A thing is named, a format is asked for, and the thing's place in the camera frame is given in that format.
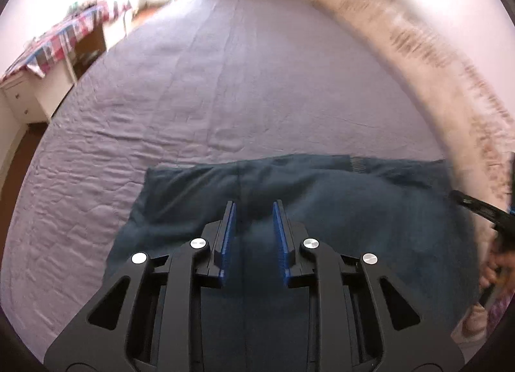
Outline dark teal padded jacket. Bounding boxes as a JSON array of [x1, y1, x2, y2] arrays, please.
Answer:
[[105, 155, 478, 371]]

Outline pink plaid pajama clothing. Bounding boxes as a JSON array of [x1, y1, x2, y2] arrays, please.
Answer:
[[451, 293, 514, 345]]

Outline person's right hand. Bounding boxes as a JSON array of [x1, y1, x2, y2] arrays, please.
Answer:
[[479, 252, 514, 293]]

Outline beige floral duvet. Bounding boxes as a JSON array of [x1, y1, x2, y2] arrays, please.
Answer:
[[312, 0, 514, 209]]

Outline white wooden desk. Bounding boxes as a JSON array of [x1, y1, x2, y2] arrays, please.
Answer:
[[0, 21, 134, 125]]

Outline red plaid tablecloth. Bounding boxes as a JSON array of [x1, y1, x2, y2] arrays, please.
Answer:
[[1, 0, 132, 82]]

